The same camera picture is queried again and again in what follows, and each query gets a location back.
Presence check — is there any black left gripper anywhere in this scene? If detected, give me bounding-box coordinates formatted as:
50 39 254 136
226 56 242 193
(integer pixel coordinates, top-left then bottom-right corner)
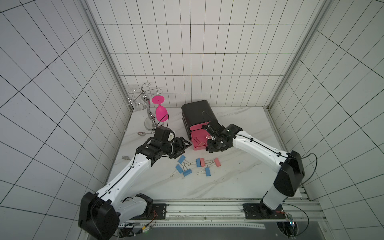
161 137 192 160

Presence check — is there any pink binder clip bottom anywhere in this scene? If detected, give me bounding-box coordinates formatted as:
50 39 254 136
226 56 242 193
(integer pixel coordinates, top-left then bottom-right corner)
194 138 205 148

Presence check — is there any pink binder clip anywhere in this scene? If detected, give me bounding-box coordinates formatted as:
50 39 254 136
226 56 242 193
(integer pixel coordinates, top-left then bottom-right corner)
207 158 221 167
200 158 211 168
194 138 205 148

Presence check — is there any pink drawer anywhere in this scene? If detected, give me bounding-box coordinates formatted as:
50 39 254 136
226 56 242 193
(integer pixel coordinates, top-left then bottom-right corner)
190 122 210 132
191 129 211 151

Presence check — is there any pink top drawer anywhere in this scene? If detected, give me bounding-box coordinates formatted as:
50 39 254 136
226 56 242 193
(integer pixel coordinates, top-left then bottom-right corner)
190 122 210 132

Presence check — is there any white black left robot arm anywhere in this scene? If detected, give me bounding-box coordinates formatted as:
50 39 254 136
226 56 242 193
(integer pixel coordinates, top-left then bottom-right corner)
78 126 192 240

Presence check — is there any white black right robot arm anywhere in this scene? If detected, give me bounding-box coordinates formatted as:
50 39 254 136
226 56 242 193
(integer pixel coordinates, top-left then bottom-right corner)
202 121 305 215

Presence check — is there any blue binder clip top left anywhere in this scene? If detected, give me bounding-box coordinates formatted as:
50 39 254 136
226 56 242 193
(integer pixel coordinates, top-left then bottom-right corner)
178 155 191 166

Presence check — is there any blue binder clip centre upper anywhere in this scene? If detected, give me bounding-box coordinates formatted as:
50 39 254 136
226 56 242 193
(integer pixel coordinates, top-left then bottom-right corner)
188 158 201 168

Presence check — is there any blue binder clip far left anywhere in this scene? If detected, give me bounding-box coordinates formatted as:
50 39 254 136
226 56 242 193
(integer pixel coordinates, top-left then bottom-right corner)
170 165 184 177

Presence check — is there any pink binder clip upper centre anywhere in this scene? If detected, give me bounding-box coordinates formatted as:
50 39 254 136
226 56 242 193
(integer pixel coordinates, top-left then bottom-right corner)
207 158 221 167

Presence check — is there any blue binder clip lower left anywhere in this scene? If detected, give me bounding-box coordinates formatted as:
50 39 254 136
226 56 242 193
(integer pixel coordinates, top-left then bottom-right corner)
182 164 192 177

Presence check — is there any pink binder clip beside blue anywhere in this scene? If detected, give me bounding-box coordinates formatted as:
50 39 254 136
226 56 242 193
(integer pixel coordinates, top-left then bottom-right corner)
200 158 211 168

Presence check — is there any blue binder clip centre lower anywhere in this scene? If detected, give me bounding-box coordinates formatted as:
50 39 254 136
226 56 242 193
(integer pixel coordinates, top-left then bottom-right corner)
197 167 211 177

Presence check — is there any black drawer cabinet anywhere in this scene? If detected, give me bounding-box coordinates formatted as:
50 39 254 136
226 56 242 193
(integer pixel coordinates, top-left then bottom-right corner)
181 100 217 140

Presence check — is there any chrome glass rack stand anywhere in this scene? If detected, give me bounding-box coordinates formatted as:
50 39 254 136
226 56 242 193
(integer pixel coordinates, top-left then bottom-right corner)
141 82 163 132

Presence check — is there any magenta plastic wine glass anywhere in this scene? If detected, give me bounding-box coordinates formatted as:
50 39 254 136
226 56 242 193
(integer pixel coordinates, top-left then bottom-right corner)
152 95 169 122

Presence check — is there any metal spoon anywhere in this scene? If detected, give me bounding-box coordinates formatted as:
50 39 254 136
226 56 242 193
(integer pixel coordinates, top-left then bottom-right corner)
138 131 154 137

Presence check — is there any clear wine glass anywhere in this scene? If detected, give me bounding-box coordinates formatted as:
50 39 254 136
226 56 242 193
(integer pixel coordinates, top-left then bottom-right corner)
127 88 148 111

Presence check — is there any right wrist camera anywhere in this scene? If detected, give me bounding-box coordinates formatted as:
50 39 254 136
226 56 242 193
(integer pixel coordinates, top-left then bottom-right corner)
202 120 225 138

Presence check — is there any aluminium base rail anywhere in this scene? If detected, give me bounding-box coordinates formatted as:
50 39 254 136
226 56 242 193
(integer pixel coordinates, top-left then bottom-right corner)
83 197 331 230

